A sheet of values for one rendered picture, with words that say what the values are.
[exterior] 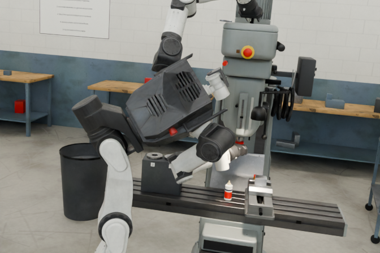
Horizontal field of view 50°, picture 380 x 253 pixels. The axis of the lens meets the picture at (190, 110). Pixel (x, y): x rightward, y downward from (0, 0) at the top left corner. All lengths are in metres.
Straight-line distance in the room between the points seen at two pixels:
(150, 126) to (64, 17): 5.61
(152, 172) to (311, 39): 4.52
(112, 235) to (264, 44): 1.06
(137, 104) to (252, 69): 0.69
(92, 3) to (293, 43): 3.19
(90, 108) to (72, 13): 5.42
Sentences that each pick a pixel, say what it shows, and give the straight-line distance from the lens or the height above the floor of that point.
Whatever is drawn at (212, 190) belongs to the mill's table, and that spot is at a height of 0.94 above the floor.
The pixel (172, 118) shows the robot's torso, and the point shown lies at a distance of 1.51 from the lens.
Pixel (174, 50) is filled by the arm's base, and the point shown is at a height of 1.76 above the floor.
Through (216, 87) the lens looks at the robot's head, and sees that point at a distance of 1.71.
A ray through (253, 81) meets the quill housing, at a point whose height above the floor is 1.61.
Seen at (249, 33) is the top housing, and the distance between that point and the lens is 1.91.
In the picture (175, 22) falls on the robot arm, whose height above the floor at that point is 1.87.
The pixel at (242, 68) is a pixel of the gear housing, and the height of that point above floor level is 1.67.
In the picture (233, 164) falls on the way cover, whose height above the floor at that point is 1.02.
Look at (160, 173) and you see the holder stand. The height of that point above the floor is 1.05.
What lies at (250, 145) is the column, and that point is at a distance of 2.61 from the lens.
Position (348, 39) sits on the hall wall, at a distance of 6.47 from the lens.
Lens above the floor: 1.87
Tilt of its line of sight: 12 degrees down
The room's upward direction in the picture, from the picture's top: 4 degrees clockwise
